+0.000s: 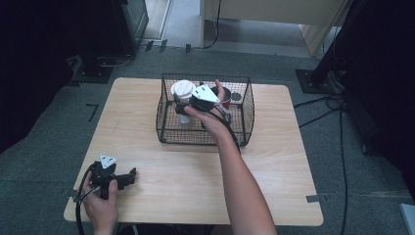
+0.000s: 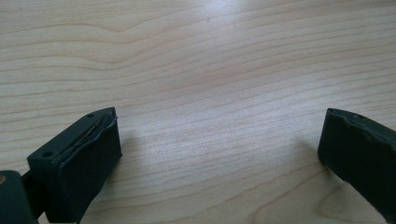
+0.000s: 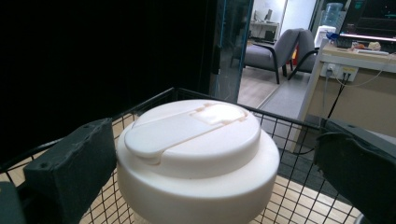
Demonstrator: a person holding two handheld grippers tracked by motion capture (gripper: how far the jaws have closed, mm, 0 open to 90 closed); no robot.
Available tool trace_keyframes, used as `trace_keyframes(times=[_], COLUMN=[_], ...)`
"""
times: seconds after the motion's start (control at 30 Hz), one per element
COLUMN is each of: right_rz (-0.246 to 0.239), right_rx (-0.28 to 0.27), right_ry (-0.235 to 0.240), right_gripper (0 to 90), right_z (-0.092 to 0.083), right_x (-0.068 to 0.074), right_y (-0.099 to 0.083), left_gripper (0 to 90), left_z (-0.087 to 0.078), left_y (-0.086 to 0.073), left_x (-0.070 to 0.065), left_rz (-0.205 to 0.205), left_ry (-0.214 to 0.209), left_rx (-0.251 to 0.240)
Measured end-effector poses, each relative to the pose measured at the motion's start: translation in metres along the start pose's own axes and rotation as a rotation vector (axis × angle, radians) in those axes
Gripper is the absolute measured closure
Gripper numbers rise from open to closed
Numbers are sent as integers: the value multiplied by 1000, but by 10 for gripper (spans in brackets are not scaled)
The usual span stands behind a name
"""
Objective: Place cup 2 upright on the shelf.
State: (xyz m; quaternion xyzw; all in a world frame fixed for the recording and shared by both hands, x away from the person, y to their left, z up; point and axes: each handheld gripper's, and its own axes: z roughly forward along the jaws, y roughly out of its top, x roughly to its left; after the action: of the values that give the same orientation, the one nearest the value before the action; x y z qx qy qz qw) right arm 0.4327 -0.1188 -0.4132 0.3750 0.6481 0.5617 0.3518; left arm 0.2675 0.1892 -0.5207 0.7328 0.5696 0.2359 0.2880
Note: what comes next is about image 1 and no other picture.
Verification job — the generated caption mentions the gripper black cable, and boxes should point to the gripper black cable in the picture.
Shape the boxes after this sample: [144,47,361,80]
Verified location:
[74,163,102,235]
[208,104,243,155]

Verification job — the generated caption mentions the white box corner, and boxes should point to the white box corner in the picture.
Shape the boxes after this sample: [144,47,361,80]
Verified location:
[398,203,415,235]

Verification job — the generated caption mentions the black floor base plate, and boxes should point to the black floor base plate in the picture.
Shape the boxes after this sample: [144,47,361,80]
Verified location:
[67,54,115,86]

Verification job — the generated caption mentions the black cabinet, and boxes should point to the black cabinet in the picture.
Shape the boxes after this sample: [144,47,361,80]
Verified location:
[111,0,150,57]

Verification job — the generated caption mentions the black hanging cable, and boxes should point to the black hanging cable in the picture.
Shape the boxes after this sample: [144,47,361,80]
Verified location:
[203,0,223,51]

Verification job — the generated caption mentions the black metal stand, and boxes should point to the black metal stand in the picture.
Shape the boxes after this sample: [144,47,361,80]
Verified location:
[309,0,365,86]

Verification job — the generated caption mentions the light wooden furniture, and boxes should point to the light wooden furniture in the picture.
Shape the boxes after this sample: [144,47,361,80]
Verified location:
[200,0,354,59]

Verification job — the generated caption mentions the thin curved floor cable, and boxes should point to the thin curved floor cable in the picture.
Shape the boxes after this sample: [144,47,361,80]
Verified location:
[98,48,145,69]

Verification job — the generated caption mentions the black wire mesh basket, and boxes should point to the black wire mesh basket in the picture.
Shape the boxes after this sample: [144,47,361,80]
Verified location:
[156,72,255,147]

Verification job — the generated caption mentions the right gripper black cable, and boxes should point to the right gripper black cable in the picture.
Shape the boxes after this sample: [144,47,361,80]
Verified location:
[208,104,243,155]

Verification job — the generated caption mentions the white lidded paper cup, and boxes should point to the white lidded paper cup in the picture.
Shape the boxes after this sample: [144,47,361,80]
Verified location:
[169,79,198,125]

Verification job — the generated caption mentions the person's left hand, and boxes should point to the person's left hand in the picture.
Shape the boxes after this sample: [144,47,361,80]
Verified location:
[80,176,119,231]

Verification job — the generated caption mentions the grey tape piece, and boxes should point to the grey tape piece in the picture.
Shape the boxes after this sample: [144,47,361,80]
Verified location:
[60,188,80,199]
[305,194,327,204]

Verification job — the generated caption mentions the red metal cup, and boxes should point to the red metal cup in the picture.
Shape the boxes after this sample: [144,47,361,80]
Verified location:
[209,85,233,111]

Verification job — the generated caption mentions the person's right hand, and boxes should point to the person's right hand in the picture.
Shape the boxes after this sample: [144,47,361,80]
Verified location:
[184,78,233,145]

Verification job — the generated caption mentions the dark curtain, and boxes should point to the dark curtain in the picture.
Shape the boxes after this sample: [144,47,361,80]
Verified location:
[339,0,415,200]
[0,0,126,155]

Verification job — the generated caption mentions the long black floor cable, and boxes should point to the long black floor cable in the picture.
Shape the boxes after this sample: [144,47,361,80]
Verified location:
[338,106,348,235]

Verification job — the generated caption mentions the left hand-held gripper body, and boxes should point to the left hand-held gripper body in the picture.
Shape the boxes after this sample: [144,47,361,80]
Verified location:
[89,154,118,201]

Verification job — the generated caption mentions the black stand base plate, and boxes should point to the black stand base plate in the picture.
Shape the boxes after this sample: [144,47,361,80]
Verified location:
[295,69,345,95]

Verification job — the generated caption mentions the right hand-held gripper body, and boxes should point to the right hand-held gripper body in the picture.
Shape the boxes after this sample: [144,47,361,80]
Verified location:
[188,83,221,114]

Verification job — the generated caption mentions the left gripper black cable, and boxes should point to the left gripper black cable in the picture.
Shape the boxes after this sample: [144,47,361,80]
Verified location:
[74,163,102,235]

